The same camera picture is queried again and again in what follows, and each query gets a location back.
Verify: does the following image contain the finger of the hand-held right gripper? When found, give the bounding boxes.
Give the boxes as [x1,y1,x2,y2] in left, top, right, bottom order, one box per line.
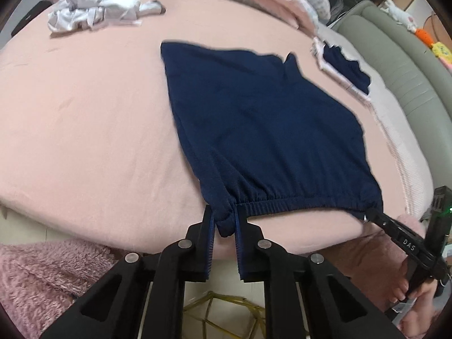
[364,208,429,259]

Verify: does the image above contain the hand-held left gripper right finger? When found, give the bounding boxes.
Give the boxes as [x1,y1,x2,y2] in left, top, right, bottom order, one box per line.
[233,207,407,339]

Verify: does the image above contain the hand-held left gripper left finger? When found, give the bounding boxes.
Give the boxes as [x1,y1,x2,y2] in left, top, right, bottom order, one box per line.
[39,205,216,339]

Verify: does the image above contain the navy striped shorts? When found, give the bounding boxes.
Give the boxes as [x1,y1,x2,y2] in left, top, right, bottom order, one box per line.
[160,42,384,237]

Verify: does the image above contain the pile of white clothes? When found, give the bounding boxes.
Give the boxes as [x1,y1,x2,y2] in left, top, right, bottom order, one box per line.
[47,0,166,36]

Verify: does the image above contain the person's right hand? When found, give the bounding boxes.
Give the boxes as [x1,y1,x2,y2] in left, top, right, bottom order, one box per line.
[388,258,440,338]

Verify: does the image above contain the large white pillow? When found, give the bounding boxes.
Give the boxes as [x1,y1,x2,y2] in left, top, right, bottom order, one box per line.
[367,74,433,220]

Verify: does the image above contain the green padded headboard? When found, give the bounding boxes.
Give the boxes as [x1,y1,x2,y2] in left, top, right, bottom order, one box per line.
[332,0,452,195]

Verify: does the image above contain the folded navy garment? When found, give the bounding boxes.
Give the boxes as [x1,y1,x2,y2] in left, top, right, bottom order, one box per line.
[323,44,371,94]

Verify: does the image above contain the yellow sponge plush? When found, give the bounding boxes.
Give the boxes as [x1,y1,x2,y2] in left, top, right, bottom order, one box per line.
[433,40,452,65]

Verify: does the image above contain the folded white garment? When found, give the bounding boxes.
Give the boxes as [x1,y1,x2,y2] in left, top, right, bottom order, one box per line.
[311,37,371,97]

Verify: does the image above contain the white bunny plush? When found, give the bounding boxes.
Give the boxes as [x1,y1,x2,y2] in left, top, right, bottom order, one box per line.
[383,0,415,31]

